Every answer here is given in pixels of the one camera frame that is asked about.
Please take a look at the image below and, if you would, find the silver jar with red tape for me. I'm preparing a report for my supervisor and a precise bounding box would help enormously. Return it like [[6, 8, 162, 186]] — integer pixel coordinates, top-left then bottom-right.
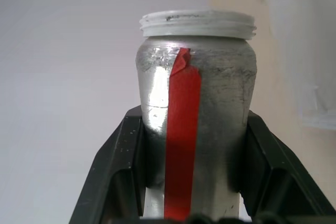
[[134, 9, 257, 221]]

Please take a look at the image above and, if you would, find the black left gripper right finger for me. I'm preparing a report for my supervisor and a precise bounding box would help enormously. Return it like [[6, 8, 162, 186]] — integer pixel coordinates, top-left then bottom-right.
[[240, 110, 336, 224]]

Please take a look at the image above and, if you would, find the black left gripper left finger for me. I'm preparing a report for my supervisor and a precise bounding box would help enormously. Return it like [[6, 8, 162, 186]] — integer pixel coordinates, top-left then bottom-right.
[[68, 105, 145, 224]]

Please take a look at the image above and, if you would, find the clear plastic container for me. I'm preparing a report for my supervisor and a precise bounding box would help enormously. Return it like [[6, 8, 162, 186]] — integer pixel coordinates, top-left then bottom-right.
[[269, 0, 336, 131]]

